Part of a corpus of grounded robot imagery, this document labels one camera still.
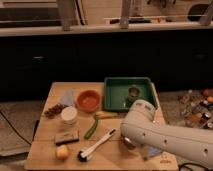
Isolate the white dish brush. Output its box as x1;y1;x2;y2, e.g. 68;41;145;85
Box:
77;129;116;162

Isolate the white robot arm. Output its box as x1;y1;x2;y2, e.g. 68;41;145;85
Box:
120;100;213;169

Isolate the red orange bowl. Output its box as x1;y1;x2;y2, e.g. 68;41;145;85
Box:
76;90;101;113

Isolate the dark purple bowl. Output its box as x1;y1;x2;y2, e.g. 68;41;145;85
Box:
120;135;136;150

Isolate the green plastic tray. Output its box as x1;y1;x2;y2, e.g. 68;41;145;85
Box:
104;77;158;112

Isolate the yellow corn cob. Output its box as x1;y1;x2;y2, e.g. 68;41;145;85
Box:
95;111;118;119

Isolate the light blue cone cup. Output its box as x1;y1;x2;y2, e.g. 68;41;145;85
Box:
59;90;75;106

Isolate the white cup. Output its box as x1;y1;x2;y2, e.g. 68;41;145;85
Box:
61;106;77;124

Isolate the green bean pod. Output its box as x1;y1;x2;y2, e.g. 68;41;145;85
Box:
84;115;98;140

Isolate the bunch of brown grapes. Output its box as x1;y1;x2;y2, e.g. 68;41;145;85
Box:
44;104;65;119

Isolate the brown rectangular block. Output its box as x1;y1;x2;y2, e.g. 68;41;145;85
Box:
54;131;79;145

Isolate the blue sponge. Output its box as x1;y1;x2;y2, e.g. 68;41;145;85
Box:
143;147;162;161

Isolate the black cable on floor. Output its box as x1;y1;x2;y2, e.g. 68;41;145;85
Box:
0;110;33;147

